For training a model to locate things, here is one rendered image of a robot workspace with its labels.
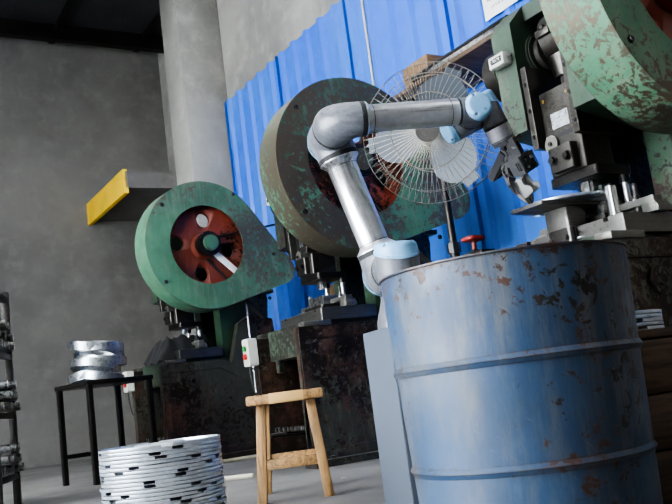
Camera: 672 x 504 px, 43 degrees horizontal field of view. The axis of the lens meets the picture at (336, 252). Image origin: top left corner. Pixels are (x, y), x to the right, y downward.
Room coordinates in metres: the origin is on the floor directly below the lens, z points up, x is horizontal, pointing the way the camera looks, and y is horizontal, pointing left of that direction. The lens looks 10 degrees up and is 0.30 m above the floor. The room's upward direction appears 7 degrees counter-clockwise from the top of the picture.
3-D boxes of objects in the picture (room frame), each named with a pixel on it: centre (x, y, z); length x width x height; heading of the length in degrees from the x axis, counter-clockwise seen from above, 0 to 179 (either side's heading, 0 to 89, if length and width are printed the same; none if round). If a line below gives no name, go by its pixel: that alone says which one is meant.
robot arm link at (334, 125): (2.23, -0.23, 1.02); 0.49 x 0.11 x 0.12; 100
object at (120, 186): (8.07, 1.74, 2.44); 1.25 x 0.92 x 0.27; 32
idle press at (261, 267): (5.76, 0.76, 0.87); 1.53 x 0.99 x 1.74; 125
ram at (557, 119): (2.61, -0.79, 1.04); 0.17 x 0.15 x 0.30; 122
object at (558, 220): (2.54, -0.68, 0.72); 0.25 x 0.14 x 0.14; 122
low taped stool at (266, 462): (2.83, 0.23, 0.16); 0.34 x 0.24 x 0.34; 3
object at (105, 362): (4.81, 1.41, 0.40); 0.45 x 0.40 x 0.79; 44
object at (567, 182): (2.64, -0.83, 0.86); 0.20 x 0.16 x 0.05; 32
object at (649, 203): (2.49, -0.92, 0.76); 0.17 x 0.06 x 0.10; 32
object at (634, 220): (2.64, -0.83, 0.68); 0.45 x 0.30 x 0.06; 32
